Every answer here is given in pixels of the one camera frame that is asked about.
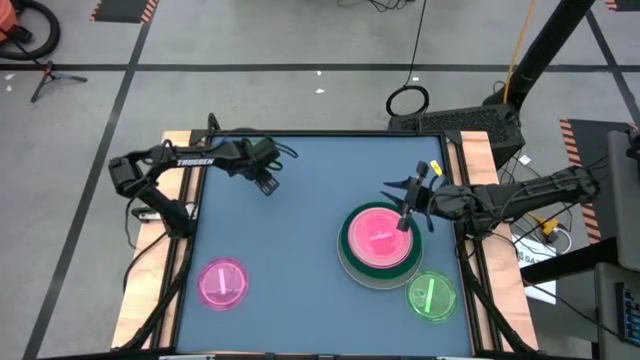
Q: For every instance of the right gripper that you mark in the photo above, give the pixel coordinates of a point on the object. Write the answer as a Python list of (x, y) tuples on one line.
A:
[(420, 197)]

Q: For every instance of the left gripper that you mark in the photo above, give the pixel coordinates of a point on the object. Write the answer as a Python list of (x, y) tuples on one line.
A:
[(260, 157)]

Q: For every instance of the hot pink plastic plate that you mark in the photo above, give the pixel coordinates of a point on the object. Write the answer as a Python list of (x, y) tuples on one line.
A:
[(353, 244)]

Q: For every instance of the dark green large plastic plate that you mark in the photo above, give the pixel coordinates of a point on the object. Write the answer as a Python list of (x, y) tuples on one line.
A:
[(350, 260)]

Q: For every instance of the grey large plastic plate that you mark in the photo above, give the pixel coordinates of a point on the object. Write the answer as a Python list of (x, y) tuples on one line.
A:
[(345, 267)]

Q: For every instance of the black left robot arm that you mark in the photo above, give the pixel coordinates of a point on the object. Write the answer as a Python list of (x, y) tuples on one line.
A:
[(195, 162)]

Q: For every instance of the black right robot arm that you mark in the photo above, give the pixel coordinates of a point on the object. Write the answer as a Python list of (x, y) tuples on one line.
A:
[(525, 195)]

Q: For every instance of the yellow tape tag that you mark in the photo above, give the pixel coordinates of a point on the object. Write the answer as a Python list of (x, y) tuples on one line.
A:
[(436, 167)]

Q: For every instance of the wooden side board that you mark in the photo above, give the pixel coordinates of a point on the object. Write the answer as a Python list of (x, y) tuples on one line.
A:
[(500, 260), (145, 280)]

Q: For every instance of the white paper scrap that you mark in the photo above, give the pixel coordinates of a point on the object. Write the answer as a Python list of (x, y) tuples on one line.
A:
[(524, 160)]

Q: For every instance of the white printed paper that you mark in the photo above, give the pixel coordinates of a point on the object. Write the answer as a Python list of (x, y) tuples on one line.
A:
[(532, 257)]

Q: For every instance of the yellow power plug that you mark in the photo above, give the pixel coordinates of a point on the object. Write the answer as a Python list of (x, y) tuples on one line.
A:
[(550, 226)]

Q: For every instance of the black orange striped floor mat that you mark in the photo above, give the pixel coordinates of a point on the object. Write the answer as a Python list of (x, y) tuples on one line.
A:
[(625, 4), (590, 145), (122, 10)]

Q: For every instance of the black slanted rig pole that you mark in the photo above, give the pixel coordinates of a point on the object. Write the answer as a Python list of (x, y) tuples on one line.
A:
[(545, 50)]

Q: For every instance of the black tripod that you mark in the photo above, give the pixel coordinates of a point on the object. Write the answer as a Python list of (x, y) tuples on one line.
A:
[(50, 75)]

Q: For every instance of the light grey desk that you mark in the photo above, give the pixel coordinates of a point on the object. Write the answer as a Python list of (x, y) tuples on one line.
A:
[(625, 210)]

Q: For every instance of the black keyboard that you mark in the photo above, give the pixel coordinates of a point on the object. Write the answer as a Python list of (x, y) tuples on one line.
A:
[(631, 315)]

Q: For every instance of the orange canister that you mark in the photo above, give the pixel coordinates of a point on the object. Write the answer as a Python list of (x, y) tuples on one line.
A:
[(6, 17)]

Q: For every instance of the black diagonal frame strut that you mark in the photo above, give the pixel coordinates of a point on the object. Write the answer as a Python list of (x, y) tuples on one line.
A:
[(565, 262)]

